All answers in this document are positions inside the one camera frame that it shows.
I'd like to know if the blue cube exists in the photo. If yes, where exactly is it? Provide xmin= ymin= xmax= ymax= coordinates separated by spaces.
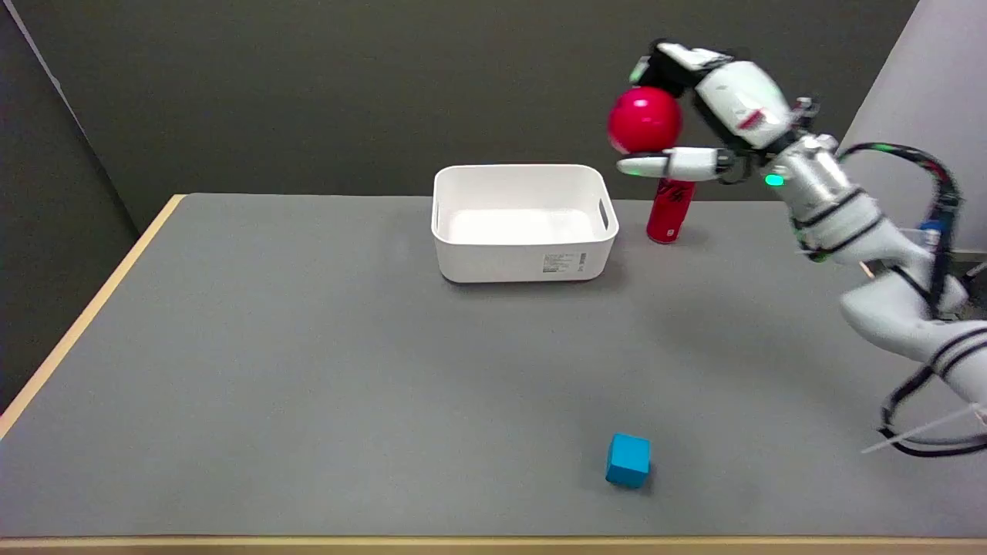
xmin=605 ymin=432 xmax=652 ymax=489

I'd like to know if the red drink can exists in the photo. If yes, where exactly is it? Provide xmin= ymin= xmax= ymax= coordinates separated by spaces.
xmin=646 ymin=177 xmax=696 ymax=245

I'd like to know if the red pomegranate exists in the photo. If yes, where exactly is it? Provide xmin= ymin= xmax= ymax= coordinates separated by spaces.
xmin=608 ymin=86 xmax=684 ymax=155

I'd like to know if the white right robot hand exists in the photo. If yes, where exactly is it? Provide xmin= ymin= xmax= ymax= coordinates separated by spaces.
xmin=615 ymin=40 xmax=820 ymax=186

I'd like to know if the white plastic storage box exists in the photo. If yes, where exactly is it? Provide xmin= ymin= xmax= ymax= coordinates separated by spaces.
xmin=431 ymin=163 xmax=620 ymax=284

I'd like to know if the black looped cable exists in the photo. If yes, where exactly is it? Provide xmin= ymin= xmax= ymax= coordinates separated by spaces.
xmin=879 ymin=364 xmax=987 ymax=458

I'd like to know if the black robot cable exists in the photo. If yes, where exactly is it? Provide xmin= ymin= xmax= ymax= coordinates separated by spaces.
xmin=837 ymin=143 xmax=965 ymax=318

